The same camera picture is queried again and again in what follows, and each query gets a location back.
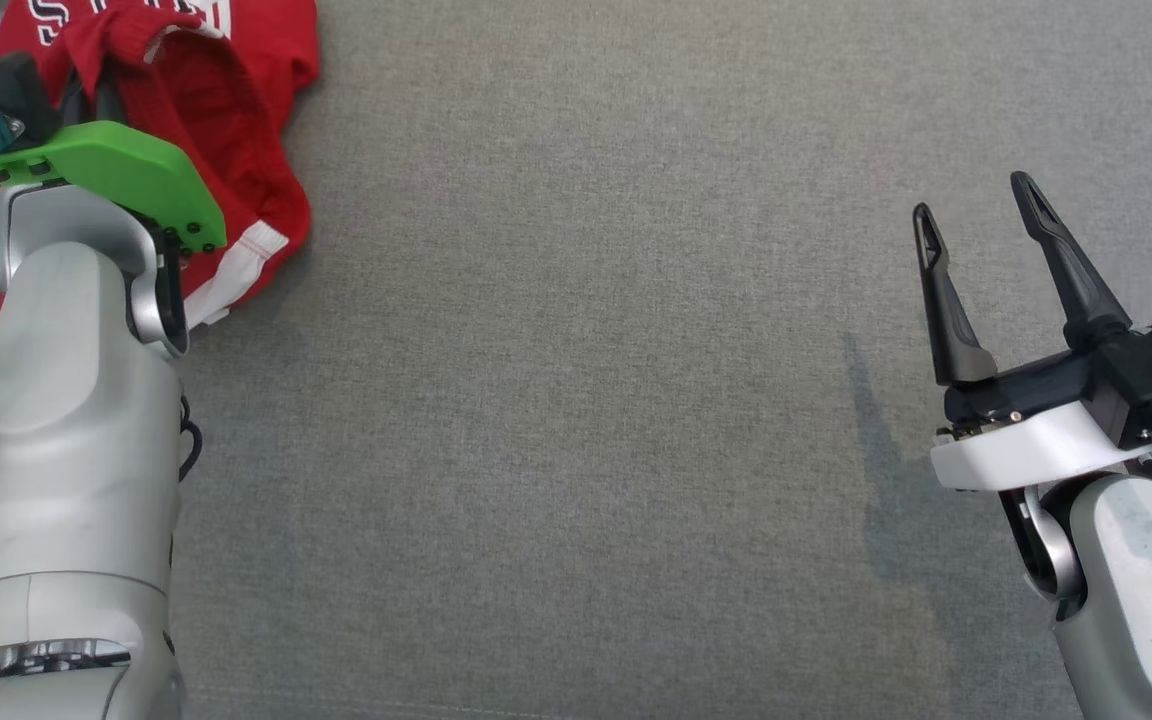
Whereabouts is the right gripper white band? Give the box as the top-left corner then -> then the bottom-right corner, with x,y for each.
913,171 -> 1152,491

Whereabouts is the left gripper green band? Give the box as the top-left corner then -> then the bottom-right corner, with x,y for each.
0,75 -> 229,256

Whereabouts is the red basketball jersey white trim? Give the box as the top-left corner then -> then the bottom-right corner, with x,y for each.
0,0 -> 322,401

